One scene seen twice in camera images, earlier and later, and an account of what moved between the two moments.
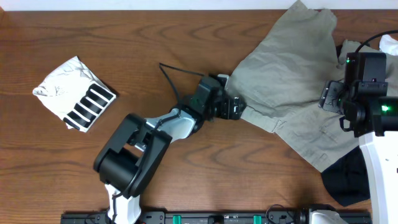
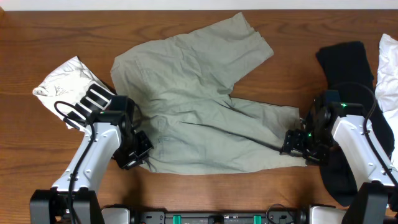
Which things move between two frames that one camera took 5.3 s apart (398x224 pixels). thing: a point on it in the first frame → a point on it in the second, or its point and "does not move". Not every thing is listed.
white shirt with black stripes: [76, 95] does not move
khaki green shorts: [282, 81] → [193, 124]
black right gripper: [333, 90] → [293, 140]
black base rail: [211, 218] does not move
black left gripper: [236, 107] → [137, 152]
